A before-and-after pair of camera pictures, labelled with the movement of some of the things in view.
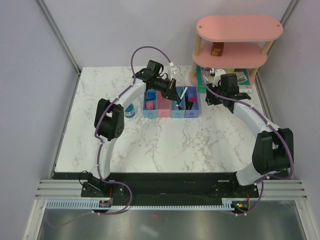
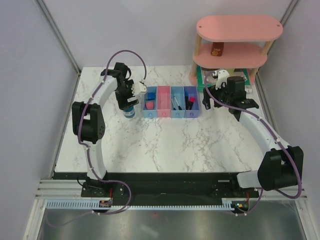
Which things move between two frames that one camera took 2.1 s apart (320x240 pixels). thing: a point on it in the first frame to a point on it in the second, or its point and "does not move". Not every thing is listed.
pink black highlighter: x=190 y=103 does not move
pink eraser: x=149 y=105 does not move
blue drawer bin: x=175 y=112 does not move
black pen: x=177 y=105 does not move
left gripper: x=170 y=92 to x=123 y=103
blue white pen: x=178 y=102 to x=174 y=108
